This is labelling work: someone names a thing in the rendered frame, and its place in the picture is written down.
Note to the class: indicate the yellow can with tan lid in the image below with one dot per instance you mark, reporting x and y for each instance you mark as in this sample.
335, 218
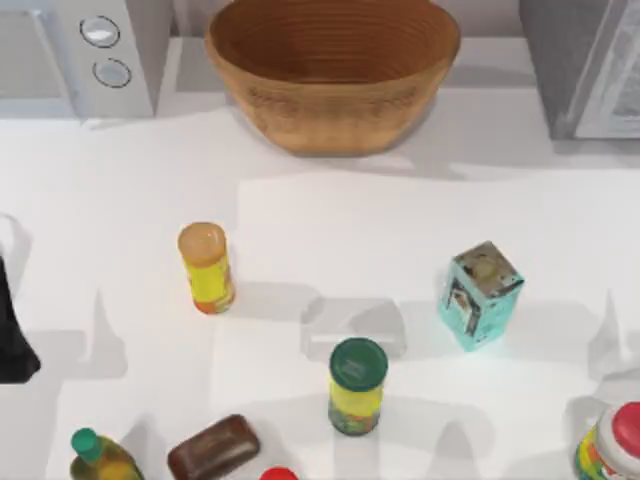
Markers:
209, 275

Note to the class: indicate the brown woven basket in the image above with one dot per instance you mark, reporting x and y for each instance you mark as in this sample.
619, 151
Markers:
330, 100

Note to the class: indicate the yellow jar with green lid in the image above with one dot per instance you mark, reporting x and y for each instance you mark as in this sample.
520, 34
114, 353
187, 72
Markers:
356, 390

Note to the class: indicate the light blue carton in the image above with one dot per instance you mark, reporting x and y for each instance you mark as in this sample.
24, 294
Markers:
477, 300

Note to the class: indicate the brown bread loaf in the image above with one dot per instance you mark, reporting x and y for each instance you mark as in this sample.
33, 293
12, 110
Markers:
214, 447

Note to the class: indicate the red round lid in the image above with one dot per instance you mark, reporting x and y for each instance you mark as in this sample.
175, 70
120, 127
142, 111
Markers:
278, 475

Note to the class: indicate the round microwave knob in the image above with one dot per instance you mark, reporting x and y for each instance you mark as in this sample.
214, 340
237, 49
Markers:
99, 31
112, 73

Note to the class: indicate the yellow bottle with green cap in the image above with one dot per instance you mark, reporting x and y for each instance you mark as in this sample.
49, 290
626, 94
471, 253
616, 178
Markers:
102, 462

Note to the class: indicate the pale microwave oven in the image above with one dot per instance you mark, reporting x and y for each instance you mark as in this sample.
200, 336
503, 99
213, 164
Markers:
60, 60

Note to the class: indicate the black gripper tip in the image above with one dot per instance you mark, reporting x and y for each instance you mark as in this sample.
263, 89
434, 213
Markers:
11, 340

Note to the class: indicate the white jar with red lid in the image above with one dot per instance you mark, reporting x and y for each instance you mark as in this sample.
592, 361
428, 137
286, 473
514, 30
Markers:
612, 442

